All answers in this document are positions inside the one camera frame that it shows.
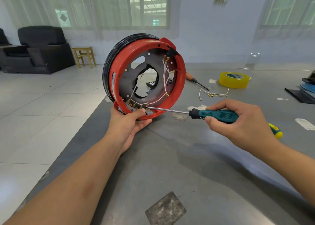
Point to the person's right hand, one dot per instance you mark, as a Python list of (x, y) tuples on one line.
[(248, 128)]

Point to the person's left hand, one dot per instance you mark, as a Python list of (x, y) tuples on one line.
[(123, 128)]

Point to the red round appliance base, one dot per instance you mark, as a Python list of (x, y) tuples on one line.
[(115, 64)]

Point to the person's left forearm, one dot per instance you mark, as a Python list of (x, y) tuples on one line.
[(64, 188)]

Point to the black round appliance part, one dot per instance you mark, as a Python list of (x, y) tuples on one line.
[(311, 77)]

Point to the yellow tape roll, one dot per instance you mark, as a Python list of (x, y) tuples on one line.
[(225, 83)]

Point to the black remote control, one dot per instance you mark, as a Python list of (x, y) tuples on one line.
[(151, 85)]

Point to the crumpled white tape piece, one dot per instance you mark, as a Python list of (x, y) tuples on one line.
[(197, 107)]

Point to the narrow white tape strip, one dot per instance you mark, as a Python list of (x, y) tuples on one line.
[(305, 124)]

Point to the black flat plate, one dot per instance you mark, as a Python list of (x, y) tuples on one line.
[(298, 96)]

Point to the small wooden stool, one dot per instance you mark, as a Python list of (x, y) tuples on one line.
[(83, 49)]

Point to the sheer white curtain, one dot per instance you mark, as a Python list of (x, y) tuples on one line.
[(27, 5), (288, 32)]

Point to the black armchair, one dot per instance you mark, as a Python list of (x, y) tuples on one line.
[(44, 50)]

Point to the large barred window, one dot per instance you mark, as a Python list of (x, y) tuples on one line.
[(115, 5), (290, 5)]

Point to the black sofa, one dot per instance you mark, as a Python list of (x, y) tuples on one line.
[(3, 36)]

